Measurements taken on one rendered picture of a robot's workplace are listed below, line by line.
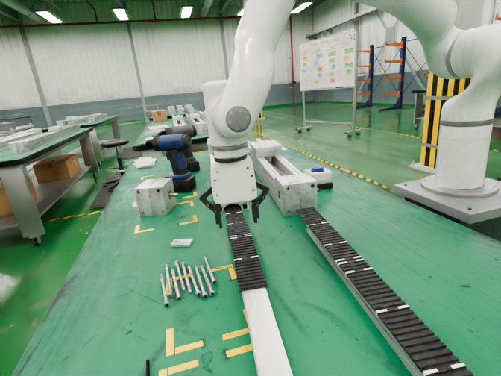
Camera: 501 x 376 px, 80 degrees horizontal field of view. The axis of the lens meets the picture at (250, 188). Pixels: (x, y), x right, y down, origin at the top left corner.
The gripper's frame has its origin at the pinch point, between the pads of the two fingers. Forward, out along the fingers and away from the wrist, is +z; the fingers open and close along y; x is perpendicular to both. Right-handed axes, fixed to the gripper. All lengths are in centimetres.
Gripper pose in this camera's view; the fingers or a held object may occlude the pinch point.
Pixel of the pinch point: (237, 218)
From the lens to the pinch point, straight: 72.6
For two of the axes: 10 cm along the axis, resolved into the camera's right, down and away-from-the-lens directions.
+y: 9.8, -1.3, 1.1
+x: -1.5, -3.0, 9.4
